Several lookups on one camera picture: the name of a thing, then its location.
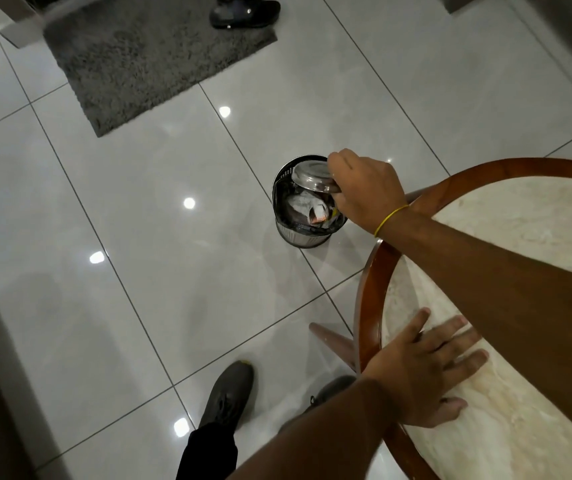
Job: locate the yellow rubber wrist band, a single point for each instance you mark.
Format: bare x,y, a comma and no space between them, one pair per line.
391,215

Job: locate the person's grey right shoe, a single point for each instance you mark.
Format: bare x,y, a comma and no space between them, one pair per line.
328,389

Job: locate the person's grey shoe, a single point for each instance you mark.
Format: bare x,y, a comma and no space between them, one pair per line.
328,389
227,394

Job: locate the steel trash bin black liner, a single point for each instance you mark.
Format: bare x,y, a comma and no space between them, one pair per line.
296,234

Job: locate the person's left forearm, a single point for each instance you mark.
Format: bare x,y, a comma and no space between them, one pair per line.
326,439

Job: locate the person's left hand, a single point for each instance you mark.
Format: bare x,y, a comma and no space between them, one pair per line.
410,379

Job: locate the grey shaggy rug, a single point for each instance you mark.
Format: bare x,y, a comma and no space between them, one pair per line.
151,54

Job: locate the person's grey left shoe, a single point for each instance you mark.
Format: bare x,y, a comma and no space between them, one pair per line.
227,394

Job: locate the person's right hand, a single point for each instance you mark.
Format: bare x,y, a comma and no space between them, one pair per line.
371,192

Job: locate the person's left little finger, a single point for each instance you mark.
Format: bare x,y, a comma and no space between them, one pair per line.
418,322

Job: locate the person's black trouser leg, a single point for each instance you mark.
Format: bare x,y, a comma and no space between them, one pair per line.
208,452

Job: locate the person's left thumb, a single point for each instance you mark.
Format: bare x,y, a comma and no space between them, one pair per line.
451,410

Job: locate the person's right fingers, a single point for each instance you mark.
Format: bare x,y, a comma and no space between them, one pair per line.
342,159

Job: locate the crumpled white paper trash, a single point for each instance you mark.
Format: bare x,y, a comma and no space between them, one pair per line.
303,207

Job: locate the person's left middle finger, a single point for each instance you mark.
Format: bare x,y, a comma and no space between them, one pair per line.
460,347

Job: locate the round steel plate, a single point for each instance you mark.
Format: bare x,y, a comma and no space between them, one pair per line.
313,175

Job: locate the round wooden marble-top table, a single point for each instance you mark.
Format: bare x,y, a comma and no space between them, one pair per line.
370,294

